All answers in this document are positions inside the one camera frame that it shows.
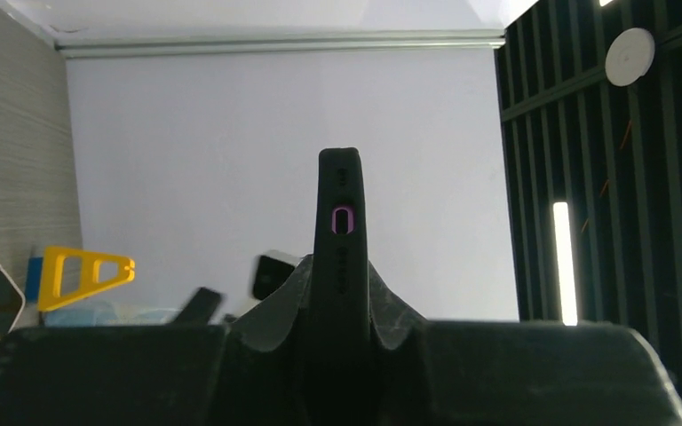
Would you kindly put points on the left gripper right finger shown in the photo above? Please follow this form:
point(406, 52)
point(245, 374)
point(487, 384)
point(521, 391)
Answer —
point(449, 372)

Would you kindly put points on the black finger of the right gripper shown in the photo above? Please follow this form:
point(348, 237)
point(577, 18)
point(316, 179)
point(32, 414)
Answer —
point(200, 307)

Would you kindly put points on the white round ceiling device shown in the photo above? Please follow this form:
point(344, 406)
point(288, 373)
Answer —
point(629, 56)

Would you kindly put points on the yellow plastic tool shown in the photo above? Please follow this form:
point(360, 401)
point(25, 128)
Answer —
point(51, 294)

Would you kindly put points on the blue plastic bag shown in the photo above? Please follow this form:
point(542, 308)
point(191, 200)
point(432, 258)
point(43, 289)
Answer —
point(97, 313)

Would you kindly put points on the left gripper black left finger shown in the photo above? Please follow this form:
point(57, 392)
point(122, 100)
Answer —
point(233, 373)

